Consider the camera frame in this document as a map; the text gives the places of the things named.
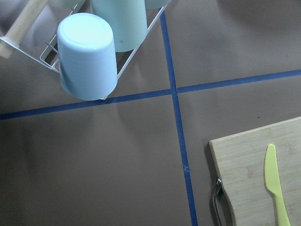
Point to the blue cup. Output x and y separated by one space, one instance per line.
87 61

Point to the green cup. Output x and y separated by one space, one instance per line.
127 19

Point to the bamboo cutting board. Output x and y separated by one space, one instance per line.
239 161

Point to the yellow plastic knife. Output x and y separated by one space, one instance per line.
273 184

